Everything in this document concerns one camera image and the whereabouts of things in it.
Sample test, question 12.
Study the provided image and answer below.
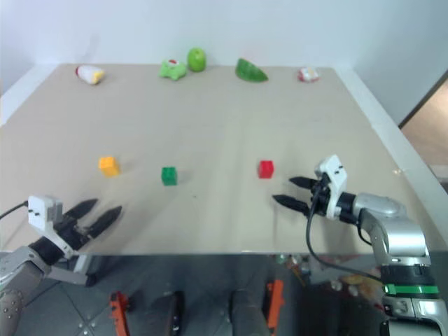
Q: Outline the red white snack packet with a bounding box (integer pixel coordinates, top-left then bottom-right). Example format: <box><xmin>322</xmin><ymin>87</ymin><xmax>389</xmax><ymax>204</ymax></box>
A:
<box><xmin>297</xmin><ymin>66</ymin><xmax>321</xmax><ymax>83</ymax></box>

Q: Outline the brown wooden door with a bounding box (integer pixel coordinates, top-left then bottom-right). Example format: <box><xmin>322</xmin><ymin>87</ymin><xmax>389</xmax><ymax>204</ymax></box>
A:
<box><xmin>398</xmin><ymin>71</ymin><xmax>448</xmax><ymax>165</ymax></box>

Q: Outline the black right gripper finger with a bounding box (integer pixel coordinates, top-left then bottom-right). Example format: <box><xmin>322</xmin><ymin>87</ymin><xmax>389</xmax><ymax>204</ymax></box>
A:
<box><xmin>272</xmin><ymin>194</ymin><xmax>312</xmax><ymax>215</ymax></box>
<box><xmin>288</xmin><ymin>176</ymin><xmax>319</xmax><ymax>189</ymax></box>

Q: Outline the green watermelon slice toy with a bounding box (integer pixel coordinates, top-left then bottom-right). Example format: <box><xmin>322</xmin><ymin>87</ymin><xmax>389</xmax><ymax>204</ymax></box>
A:
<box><xmin>234</xmin><ymin>57</ymin><xmax>270</xmax><ymax>84</ymax></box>

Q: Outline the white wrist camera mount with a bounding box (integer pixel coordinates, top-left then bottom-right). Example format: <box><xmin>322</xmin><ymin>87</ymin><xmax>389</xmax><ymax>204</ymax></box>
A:
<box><xmin>27</xmin><ymin>195</ymin><xmax>75</xmax><ymax>260</ymax></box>
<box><xmin>313</xmin><ymin>154</ymin><xmax>349</xmax><ymax>221</ymax></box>

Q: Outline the green cube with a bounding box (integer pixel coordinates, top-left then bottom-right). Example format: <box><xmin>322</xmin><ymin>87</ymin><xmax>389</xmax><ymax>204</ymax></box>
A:
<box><xmin>161</xmin><ymin>166</ymin><xmax>179</xmax><ymax>186</ymax></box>

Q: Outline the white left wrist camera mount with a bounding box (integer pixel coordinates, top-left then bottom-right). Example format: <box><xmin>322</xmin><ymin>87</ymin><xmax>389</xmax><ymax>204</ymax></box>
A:
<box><xmin>27</xmin><ymin>195</ymin><xmax>75</xmax><ymax>260</ymax></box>

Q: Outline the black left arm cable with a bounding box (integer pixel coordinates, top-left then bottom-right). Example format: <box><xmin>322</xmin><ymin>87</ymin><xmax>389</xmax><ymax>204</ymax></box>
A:
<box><xmin>0</xmin><ymin>201</ymin><xmax>29</xmax><ymax>221</ymax></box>

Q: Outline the green apple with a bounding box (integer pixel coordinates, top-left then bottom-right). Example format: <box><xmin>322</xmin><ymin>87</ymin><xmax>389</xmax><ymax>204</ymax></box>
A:
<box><xmin>187</xmin><ymin>48</ymin><xmax>207</xmax><ymax>74</ymax></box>

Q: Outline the orange black clamp stand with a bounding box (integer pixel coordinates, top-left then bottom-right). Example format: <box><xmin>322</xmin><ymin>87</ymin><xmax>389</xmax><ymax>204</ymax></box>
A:
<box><xmin>108</xmin><ymin>290</ymin><xmax>138</xmax><ymax>336</ymax></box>
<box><xmin>264</xmin><ymin>279</ymin><xmax>285</xmax><ymax>336</ymax></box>

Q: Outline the red cube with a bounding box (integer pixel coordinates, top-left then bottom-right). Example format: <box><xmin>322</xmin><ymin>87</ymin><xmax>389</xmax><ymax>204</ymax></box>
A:
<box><xmin>258</xmin><ymin>160</ymin><xmax>275</xmax><ymax>180</ymax></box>

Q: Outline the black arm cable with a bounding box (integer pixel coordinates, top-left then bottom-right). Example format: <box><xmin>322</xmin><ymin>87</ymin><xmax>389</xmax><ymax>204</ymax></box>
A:
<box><xmin>306</xmin><ymin>179</ymin><xmax>384</xmax><ymax>283</ymax></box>
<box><xmin>0</xmin><ymin>201</ymin><xmax>29</xmax><ymax>221</ymax></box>

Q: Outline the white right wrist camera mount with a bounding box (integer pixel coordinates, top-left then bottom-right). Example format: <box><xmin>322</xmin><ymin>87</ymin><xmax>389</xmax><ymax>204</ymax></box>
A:
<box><xmin>313</xmin><ymin>154</ymin><xmax>349</xmax><ymax>221</ymax></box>

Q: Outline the white red yellow toy bottle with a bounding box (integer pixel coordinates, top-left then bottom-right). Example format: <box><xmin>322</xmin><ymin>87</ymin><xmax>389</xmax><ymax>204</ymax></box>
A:
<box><xmin>74</xmin><ymin>64</ymin><xmax>106</xmax><ymax>85</ymax></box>

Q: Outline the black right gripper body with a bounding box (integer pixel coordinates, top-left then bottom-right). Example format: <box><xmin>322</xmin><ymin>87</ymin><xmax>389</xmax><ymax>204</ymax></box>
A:
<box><xmin>309</xmin><ymin>172</ymin><xmax>333</xmax><ymax>215</ymax></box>

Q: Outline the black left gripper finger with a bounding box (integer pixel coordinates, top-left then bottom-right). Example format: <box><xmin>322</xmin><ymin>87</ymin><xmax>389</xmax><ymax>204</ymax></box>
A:
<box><xmin>86</xmin><ymin>205</ymin><xmax>123</xmax><ymax>237</ymax></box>
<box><xmin>66</xmin><ymin>198</ymin><xmax>99</xmax><ymax>222</ymax></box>

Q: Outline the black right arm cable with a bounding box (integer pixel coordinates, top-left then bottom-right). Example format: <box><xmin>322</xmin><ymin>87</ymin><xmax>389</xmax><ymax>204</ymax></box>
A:
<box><xmin>306</xmin><ymin>179</ymin><xmax>384</xmax><ymax>283</ymax></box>

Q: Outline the green plush toy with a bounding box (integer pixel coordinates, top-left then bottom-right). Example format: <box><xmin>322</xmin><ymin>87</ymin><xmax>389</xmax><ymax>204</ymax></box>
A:
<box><xmin>159</xmin><ymin>59</ymin><xmax>187</xmax><ymax>82</ymax></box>

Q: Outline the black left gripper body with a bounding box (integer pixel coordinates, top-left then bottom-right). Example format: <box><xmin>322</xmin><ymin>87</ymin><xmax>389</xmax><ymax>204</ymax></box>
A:
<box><xmin>52</xmin><ymin>213</ymin><xmax>92</xmax><ymax>252</ymax></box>

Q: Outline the orange cube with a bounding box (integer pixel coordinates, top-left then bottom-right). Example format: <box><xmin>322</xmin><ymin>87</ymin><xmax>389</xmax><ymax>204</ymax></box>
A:
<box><xmin>99</xmin><ymin>156</ymin><xmax>121</xmax><ymax>179</ymax></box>

